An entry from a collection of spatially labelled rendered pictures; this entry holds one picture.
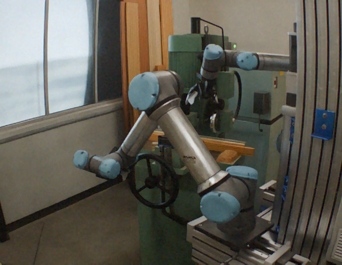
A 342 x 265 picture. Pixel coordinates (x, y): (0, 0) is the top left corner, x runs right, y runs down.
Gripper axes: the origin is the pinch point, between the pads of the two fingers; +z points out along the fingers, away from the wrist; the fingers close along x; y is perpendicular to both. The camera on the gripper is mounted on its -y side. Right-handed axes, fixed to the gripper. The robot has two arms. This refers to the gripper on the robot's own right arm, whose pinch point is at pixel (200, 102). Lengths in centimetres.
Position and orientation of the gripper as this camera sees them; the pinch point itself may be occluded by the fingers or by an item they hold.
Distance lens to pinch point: 165.7
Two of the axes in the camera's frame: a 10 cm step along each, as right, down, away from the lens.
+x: 9.8, -0.6, 1.8
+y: 1.6, 7.7, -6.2
